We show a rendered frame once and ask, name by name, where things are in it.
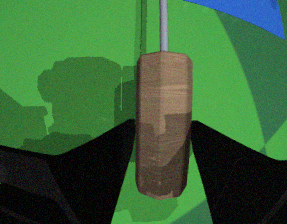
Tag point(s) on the blue tape strip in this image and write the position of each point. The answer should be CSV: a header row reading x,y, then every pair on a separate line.
x,y
263,13

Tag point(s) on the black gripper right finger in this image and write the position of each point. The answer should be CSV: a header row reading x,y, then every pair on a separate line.
x,y
242,186

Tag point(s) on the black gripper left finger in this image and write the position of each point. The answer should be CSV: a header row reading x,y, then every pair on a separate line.
x,y
85,181

